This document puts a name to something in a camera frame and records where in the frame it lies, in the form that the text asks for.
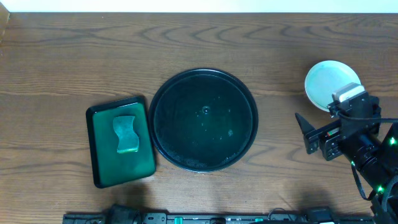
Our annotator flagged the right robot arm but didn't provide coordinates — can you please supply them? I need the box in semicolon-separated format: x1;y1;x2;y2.
295;83;397;223

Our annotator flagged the black round tray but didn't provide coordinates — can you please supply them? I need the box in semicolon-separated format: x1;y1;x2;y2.
148;68;259;172

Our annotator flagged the green rectangular tray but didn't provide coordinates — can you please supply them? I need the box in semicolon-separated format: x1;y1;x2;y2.
86;96;155;189

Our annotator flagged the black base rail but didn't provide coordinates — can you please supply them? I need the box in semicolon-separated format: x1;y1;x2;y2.
62;205;374;224

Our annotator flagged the green yellow sponge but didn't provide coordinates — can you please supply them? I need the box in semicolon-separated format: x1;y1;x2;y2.
113;116;139;154

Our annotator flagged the mint plate front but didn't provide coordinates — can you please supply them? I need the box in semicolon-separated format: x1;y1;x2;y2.
304;60;364;111

